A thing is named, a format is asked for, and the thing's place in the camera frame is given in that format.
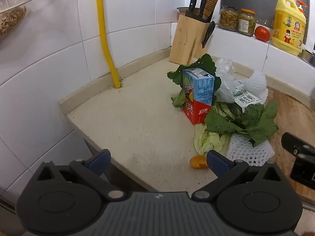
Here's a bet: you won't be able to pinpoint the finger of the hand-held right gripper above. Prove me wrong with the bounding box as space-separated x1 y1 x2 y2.
281 132 315 156

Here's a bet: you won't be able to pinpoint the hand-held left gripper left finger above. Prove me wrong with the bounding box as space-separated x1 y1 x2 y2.
32 149 126 201

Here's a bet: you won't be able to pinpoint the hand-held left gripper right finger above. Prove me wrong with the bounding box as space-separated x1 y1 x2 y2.
191 149 286 201

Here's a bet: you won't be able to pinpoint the orange peel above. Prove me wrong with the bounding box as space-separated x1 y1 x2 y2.
190 155 208 170

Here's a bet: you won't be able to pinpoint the napa cabbage leaf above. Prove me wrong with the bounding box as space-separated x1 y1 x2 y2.
194 124 231 157

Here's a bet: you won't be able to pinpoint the white foam fruit net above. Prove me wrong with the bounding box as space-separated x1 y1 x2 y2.
243 70 269 104
226 133 275 167

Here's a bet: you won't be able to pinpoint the large green leaves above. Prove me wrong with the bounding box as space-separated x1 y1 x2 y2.
205 100 279 147

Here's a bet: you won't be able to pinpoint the long pale vegetable stalks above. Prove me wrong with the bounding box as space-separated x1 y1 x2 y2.
212 101 244 126

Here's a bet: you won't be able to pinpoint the green and white milk carton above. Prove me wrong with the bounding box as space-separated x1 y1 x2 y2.
233 87 263 114

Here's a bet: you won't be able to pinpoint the red and blue juice carton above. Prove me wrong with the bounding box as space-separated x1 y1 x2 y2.
182 68 216 125

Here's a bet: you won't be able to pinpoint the clear plastic bag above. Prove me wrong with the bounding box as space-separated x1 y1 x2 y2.
216 58 235 75
215 72 237 104

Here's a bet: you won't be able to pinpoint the wooden cutting board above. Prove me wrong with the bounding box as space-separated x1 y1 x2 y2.
267 86 315 205

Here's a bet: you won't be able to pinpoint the metal pot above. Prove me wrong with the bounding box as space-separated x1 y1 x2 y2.
301 48 315 67

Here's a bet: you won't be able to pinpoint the red tomato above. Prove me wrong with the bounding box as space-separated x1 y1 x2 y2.
254 26 270 42

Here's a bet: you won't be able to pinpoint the yellow detergent bottle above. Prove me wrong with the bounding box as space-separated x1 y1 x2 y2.
272 0 307 56

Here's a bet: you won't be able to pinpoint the wooden knife block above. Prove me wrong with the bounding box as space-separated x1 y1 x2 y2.
169 14 215 65

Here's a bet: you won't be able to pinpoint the yellow pipe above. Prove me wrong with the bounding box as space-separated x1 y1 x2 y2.
95 0 123 89

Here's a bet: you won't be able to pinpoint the orange-lidded pickle jar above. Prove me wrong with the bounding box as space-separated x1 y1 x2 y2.
237 9 257 37

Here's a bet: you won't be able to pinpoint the black scissors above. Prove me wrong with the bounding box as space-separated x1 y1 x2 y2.
201 21 216 49

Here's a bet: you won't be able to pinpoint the orange-capped bottle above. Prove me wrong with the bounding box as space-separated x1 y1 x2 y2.
296 0 310 27

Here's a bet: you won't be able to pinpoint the dark-lidded pickle jar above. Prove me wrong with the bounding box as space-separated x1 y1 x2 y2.
220 5 239 32

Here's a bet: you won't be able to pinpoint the wooden-handled knife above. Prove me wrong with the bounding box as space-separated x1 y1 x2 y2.
203 0 220 23

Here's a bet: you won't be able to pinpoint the ribbed dark-handled sharpening steel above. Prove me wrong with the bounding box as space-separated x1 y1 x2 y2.
198 0 208 20

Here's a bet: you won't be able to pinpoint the black-handled knife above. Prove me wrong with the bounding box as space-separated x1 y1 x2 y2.
188 0 200 14

